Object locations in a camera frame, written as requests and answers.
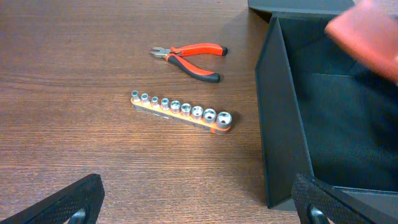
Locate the orange scraper wooden handle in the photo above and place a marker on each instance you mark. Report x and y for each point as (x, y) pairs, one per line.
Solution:
(369, 35)

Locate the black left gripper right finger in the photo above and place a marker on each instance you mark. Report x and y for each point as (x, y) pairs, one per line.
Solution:
(318, 202)

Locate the dark green open box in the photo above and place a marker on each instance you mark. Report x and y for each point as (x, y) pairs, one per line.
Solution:
(321, 112)

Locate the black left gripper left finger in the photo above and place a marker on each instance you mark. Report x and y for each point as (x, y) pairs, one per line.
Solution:
(80, 202)

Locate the orange socket bit rail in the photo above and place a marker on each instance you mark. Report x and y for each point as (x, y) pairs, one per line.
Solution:
(207, 119)

